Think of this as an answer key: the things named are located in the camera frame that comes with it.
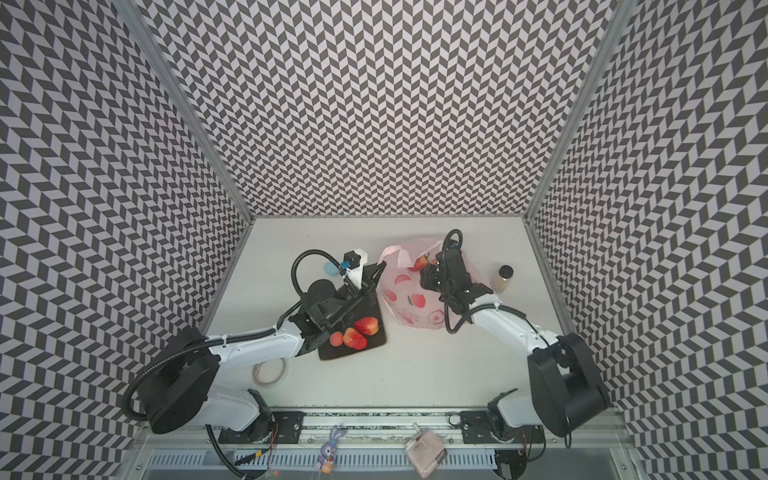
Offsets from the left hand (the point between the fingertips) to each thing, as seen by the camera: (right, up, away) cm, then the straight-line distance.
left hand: (386, 264), depth 76 cm
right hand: (+12, -5, +12) cm, 17 cm away
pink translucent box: (+9, -41, -10) cm, 43 cm away
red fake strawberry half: (-9, -22, +7) cm, 25 cm away
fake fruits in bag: (+9, 0, +5) cm, 10 cm away
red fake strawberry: (-6, -18, +8) cm, 21 cm away
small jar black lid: (+36, -3, +15) cm, 39 cm away
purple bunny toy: (-13, -42, -9) cm, 45 cm away
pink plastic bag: (+4, -11, +20) cm, 23 cm away
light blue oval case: (-11, 0, -13) cm, 17 cm away
